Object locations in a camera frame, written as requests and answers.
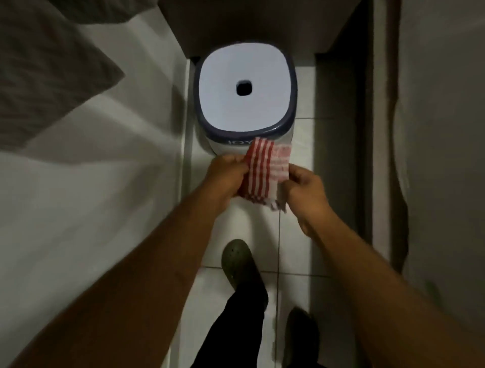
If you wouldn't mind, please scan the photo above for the person's left hand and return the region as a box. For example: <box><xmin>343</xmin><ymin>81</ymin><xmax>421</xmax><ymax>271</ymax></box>
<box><xmin>201</xmin><ymin>153</ymin><xmax>251</xmax><ymax>211</ymax></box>

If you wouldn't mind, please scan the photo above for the person's right hand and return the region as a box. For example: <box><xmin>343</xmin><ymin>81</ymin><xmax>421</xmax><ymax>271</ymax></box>
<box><xmin>281</xmin><ymin>164</ymin><xmax>334</xmax><ymax>228</ymax></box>

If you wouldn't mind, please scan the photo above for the red white striped cloth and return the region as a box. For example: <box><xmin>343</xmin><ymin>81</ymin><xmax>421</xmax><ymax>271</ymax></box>
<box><xmin>237</xmin><ymin>137</ymin><xmax>292</xmax><ymax>212</ymax></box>

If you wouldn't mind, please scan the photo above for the person's right forearm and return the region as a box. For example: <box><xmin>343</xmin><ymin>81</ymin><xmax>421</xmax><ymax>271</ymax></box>
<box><xmin>299</xmin><ymin>206</ymin><xmax>485</xmax><ymax>368</ymax></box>

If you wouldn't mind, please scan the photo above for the person's left forearm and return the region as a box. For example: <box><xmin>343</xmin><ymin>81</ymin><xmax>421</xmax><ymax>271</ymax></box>
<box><xmin>8</xmin><ymin>190</ymin><xmax>237</xmax><ymax>368</ymax></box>

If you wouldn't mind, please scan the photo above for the white plastic stool navy rim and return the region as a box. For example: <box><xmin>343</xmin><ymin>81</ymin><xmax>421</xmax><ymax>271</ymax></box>
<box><xmin>193</xmin><ymin>42</ymin><xmax>298</xmax><ymax>157</ymax></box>

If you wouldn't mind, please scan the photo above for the person's dark green clog shoe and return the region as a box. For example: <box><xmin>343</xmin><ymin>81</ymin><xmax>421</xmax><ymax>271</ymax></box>
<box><xmin>282</xmin><ymin>308</ymin><xmax>320</xmax><ymax>368</ymax></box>
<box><xmin>222</xmin><ymin>239</ymin><xmax>266</xmax><ymax>300</ymax></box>

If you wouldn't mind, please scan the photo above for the white bed sheet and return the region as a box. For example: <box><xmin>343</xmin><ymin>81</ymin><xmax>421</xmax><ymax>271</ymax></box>
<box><xmin>0</xmin><ymin>15</ymin><xmax>190</xmax><ymax>368</ymax></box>

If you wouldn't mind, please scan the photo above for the person's black trouser leg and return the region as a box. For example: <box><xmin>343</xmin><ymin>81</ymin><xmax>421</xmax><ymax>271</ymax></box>
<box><xmin>189</xmin><ymin>279</ymin><xmax>270</xmax><ymax>368</ymax></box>

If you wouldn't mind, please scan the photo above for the grey pillow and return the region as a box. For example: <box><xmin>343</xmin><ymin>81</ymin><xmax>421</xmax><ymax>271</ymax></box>
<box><xmin>0</xmin><ymin>0</ymin><xmax>126</xmax><ymax>150</ymax></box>

